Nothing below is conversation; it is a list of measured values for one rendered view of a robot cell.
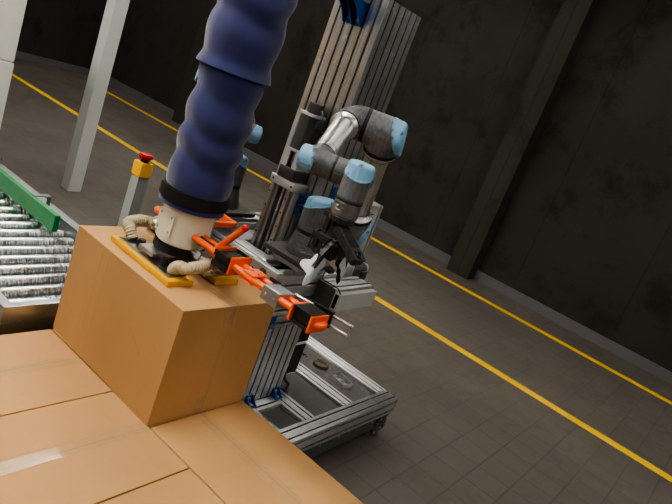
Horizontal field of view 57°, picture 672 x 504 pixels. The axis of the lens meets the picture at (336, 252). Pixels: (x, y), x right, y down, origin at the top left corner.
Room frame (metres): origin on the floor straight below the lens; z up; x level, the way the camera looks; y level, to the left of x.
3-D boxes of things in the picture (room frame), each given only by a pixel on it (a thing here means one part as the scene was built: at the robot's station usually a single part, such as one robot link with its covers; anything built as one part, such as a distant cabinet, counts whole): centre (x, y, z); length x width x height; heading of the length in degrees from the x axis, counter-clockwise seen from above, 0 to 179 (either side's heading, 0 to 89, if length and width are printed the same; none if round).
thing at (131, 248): (1.87, 0.55, 0.97); 0.34 x 0.10 x 0.05; 55
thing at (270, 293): (1.69, 0.11, 1.07); 0.07 x 0.07 x 0.04; 55
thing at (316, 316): (1.60, 0.01, 1.07); 0.08 x 0.07 x 0.05; 55
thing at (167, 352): (1.96, 0.48, 0.74); 0.60 x 0.40 x 0.40; 56
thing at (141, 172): (2.89, 1.01, 0.50); 0.07 x 0.07 x 1.00; 58
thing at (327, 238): (1.63, 0.02, 1.31); 0.09 x 0.08 x 0.12; 55
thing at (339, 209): (1.62, 0.02, 1.39); 0.08 x 0.08 x 0.05
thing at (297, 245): (2.28, 0.12, 1.09); 0.15 x 0.15 x 0.10
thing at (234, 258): (1.81, 0.29, 1.07); 0.10 x 0.08 x 0.06; 145
